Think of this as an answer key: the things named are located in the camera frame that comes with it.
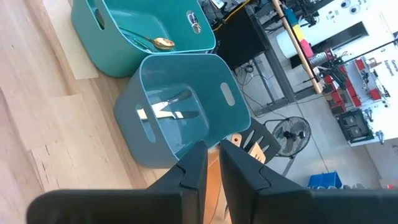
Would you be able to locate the white equipment cabinet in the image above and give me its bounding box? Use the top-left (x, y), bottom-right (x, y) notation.
top-left (275, 0), bottom-right (398, 147)

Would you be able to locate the black workbench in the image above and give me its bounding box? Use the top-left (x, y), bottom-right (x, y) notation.
top-left (213, 6), bottom-right (296, 116)

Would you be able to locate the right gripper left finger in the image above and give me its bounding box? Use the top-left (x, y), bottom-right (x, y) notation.
top-left (26, 139), bottom-right (208, 224)

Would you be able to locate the black floor fan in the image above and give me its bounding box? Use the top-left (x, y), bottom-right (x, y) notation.
top-left (263, 115), bottom-right (312, 177)

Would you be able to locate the blue-grey plastic bin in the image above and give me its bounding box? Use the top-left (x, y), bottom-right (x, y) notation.
top-left (114, 53), bottom-right (252, 169)

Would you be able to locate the black slotted spatula steel handle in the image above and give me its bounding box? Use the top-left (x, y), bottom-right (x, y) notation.
top-left (238, 117), bottom-right (282, 164)

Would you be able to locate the large wooden slotted spatula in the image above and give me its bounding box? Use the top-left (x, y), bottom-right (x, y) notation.
top-left (248, 141), bottom-right (267, 165)

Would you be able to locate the slim steel table knife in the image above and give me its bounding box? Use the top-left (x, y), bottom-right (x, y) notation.
top-left (151, 89), bottom-right (193, 113)

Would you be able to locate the slim wooden slotted spatula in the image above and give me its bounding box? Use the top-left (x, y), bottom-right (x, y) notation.
top-left (229, 133), bottom-right (243, 148)

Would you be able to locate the green plastic bin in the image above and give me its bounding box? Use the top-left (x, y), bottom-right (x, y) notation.
top-left (70, 0), bottom-right (216, 78)

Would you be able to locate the long wooden pole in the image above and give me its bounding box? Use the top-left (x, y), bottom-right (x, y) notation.
top-left (271, 0), bottom-right (323, 95)

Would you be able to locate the blue floor crate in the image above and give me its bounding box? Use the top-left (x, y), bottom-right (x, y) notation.
top-left (307, 170), bottom-right (343, 190)

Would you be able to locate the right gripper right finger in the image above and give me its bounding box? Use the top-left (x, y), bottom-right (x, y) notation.
top-left (219, 139), bottom-right (398, 224)

